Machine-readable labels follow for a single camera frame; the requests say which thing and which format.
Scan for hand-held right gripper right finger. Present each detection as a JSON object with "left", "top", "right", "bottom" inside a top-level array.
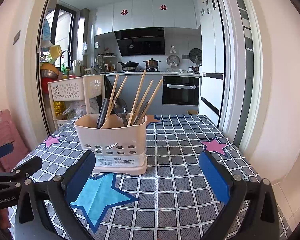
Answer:
[{"left": 199, "top": 151, "right": 277, "bottom": 225}]

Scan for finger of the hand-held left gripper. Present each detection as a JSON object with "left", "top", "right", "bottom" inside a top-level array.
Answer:
[
  {"left": 0, "top": 142, "right": 14, "bottom": 160},
  {"left": 0, "top": 156, "right": 43, "bottom": 189}
]

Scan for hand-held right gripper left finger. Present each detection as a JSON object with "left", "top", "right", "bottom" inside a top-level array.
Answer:
[{"left": 15, "top": 151, "right": 97, "bottom": 225}]

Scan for cream plastic utensil holder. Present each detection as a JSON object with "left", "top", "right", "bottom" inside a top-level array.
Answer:
[{"left": 74, "top": 114, "right": 148, "bottom": 174}]

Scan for person's left hand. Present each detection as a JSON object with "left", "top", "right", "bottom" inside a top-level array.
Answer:
[{"left": 0, "top": 208, "right": 11, "bottom": 233}]

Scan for tall pink plastic stool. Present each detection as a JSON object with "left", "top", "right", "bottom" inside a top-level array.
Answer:
[{"left": 0, "top": 109, "right": 28, "bottom": 156}]

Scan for grey checked star tablecloth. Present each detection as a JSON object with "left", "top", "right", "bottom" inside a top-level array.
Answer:
[{"left": 11, "top": 114, "right": 292, "bottom": 240}]

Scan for gold tinsel bundle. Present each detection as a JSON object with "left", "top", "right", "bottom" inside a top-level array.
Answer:
[{"left": 53, "top": 101, "right": 65, "bottom": 117}]

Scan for clear plastic bags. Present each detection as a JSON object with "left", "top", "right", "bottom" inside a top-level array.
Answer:
[{"left": 62, "top": 100, "right": 87, "bottom": 120}]

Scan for white perforated storage cart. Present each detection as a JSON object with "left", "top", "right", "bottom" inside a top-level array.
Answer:
[{"left": 48, "top": 75, "right": 106, "bottom": 130}]

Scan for black built-in oven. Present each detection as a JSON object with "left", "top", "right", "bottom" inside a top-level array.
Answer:
[{"left": 162, "top": 76, "right": 200, "bottom": 106}]

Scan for metal bowl in orange basin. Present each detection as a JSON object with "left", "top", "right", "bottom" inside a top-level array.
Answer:
[{"left": 41, "top": 62, "right": 60, "bottom": 79}]

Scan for grey kitchen base cabinet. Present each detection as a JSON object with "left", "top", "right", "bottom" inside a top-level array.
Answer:
[{"left": 105, "top": 72, "right": 163, "bottom": 115}]

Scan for yellow plastic container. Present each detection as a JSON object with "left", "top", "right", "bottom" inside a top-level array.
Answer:
[{"left": 49, "top": 45, "right": 62, "bottom": 58}]

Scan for white spice rack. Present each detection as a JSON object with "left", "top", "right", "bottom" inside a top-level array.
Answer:
[{"left": 102, "top": 54, "right": 118, "bottom": 72}]

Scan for kitchen faucet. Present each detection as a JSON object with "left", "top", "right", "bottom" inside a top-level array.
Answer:
[{"left": 61, "top": 50, "right": 74, "bottom": 68}]

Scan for black wok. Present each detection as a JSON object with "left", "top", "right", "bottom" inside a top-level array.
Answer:
[{"left": 117, "top": 60, "right": 140, "bottom": 71}]

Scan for round metal steamer rack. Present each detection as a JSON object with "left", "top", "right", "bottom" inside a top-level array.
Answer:
[{"left": 167, "top": 55, "right": 179, "bottom": 68}]

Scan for black round fan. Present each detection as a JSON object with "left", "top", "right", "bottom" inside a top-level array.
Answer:
[{"left": 189, "top": 48, "right": 203, "bottom": 64}]

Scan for blue hanging bag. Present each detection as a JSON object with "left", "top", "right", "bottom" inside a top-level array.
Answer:
[{"left": 41, "top": 19, "right": 52, "bottom": 42}]

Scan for metal cooking pot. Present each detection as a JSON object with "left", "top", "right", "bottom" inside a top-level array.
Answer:
[{"left": 142, "top": 58, "right": 162, "bottom": 68}]

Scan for white refrigerator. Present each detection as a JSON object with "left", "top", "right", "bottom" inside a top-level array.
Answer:
[{"left": 196, "top": 0, "right": 225, "bottom": 127}]

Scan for black range hood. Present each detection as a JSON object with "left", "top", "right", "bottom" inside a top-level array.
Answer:
[{"left": 114, "top": 27, "right": 165, "bottom": 57}]

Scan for white upper kitchen cabinets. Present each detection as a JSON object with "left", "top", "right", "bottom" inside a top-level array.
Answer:
[{"left": 95, "top": 0, "right": 201, "bottom": 36}]

